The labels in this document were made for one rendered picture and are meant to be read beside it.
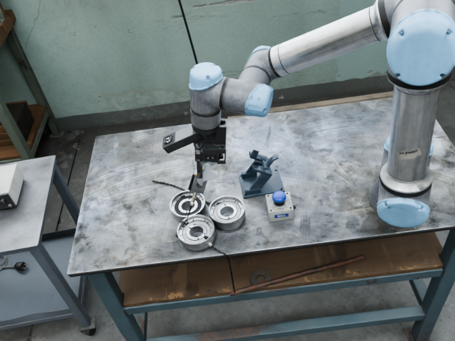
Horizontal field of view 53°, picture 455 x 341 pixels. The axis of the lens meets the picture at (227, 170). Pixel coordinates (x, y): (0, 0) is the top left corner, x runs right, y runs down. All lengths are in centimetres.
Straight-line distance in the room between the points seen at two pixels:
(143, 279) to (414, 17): 113
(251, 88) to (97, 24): 185
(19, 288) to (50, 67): 139
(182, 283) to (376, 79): 210
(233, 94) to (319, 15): 184
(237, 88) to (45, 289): 138
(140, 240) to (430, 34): 91
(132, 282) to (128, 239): 26
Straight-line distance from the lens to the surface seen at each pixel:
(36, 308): 209
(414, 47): 86
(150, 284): 155
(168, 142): 118
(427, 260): 160
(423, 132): 100
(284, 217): 130
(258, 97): 102
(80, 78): 299
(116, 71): 292
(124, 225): 139
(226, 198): 134
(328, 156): 150
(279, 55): 110
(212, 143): 117
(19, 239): 168
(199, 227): 130
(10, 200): 176
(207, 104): 106
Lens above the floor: 182
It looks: 44 degrees down
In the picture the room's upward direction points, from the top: 8 degrees counter-clockwise
